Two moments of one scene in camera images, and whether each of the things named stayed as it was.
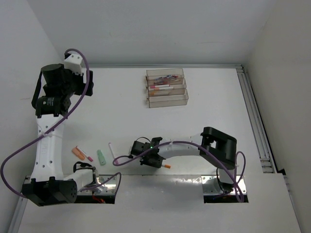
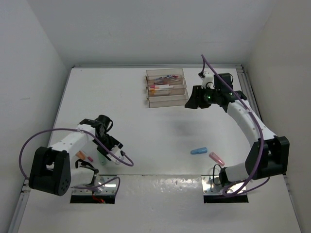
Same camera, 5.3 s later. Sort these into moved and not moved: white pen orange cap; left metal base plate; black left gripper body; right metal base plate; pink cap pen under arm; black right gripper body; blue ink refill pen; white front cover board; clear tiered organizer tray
Moved: black left gripper body; white pen orange cap; black right gripper body
Not moved: white front cover board; right metal base plate; pink cap pen under arm; blue ink refill pen; clear tiered organizer tray; left metal base plate
